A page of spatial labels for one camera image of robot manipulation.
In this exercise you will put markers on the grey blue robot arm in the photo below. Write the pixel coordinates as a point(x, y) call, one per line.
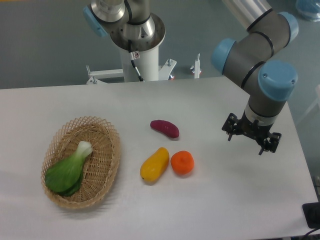
point(248, 63)

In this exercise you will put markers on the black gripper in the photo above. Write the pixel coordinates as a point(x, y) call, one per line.
point(267, 141)

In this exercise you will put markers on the blue plastic bag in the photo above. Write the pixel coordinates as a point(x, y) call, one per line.
point(309, 9)

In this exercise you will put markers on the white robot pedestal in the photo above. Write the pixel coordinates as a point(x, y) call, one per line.
point(136, 66)

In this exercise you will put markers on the black device at edge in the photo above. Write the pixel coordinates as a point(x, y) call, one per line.
point(312, 214)

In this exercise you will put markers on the purple sweet potato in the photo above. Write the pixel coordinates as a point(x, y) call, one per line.
point(165, 127)

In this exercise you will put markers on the woven wicker basket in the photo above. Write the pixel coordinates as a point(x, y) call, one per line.
point(100, 167)

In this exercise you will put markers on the yellow mango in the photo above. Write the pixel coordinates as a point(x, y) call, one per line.
point(153, 168)

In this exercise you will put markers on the orange fruit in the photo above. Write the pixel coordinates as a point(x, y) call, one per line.
point(182, 162)

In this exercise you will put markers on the green bok choy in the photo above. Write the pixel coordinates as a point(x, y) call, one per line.
point(65, 177)

